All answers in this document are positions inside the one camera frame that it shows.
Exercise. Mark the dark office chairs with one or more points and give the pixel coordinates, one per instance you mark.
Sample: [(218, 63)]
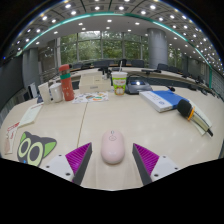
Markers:
[(100, 63)]

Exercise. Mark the blue folder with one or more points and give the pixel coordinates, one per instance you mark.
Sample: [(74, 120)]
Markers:
[(174, 97)]

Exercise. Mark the grey desk phone device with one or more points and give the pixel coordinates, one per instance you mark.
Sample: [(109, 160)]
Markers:
[(137, 86)]

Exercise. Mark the red printed paper sheet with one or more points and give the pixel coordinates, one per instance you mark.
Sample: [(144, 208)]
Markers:
[(11, 136)]

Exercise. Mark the ceiling lights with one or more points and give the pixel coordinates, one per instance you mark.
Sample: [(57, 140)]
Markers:
[(109, 21)]

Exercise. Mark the pink computer mouse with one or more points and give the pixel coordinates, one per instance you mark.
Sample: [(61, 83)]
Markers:
[(112, 148)]

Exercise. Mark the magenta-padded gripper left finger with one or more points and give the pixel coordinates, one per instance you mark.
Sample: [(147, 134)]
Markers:
[(78, 156)]

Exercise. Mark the colourful printed leaflet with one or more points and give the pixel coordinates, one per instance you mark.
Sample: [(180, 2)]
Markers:
[(90, 97)]

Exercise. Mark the red thermos bottle green band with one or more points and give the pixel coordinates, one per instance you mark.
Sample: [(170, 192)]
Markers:
[(67, 85)]

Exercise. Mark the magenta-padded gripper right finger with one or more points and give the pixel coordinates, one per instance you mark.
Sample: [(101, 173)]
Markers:
[(146, 157)]

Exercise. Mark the white book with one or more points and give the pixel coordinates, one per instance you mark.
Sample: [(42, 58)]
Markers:
[(155, 101)]

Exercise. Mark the black and gold microphone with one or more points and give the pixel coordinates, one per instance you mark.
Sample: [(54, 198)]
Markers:
[(185, 108)]

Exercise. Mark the white paper cup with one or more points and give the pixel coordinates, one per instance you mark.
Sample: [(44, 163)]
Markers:
[(44, 93)]

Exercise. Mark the white lidded mug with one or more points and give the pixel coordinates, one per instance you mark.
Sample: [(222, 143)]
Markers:
[(56, 93)]

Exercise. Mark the green printed cup with straw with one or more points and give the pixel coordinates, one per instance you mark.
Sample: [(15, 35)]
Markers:
[(119, 84)]

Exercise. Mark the beige cardboard box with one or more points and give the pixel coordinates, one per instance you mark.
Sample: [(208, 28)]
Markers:
[(94, 84)]

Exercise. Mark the cat-shaped grey green mouse pad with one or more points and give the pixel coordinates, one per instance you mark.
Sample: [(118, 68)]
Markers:
[(33, 150)]

